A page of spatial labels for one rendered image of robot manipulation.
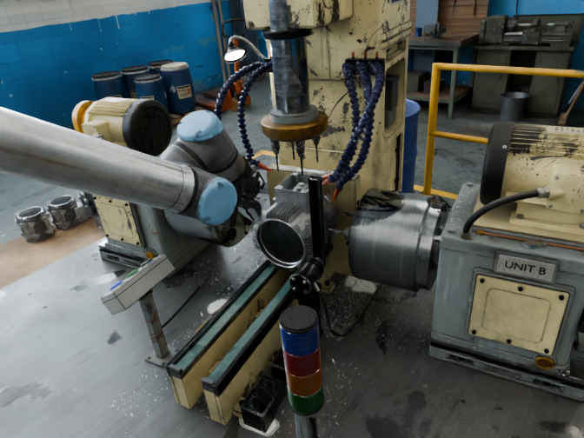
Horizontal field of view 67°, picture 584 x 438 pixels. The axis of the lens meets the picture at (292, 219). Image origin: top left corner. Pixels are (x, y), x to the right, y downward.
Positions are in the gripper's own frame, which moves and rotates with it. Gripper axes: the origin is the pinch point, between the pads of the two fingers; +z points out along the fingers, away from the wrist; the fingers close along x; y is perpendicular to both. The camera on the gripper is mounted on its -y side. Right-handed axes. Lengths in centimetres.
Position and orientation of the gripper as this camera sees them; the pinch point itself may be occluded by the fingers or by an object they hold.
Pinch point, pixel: (255, 221)
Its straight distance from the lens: 121.6
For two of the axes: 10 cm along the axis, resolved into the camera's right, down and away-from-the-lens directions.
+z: 3.0, 5.2, 8.0
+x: -8.8, -1.7, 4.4
